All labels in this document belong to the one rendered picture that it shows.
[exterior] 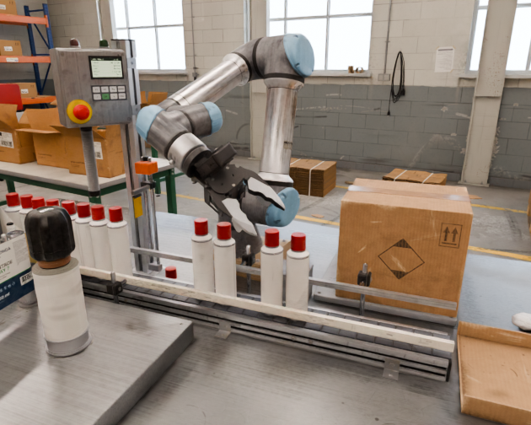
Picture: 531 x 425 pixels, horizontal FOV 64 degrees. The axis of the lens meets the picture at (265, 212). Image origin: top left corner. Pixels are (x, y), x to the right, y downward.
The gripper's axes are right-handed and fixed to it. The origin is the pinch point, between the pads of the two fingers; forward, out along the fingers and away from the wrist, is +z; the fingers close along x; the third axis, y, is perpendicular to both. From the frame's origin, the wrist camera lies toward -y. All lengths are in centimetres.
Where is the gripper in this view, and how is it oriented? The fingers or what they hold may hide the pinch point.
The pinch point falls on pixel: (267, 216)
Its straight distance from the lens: 81.3
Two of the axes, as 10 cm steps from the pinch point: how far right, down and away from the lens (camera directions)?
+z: 7.3, 6.3, -2.7
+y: -1.0, 4.9, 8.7
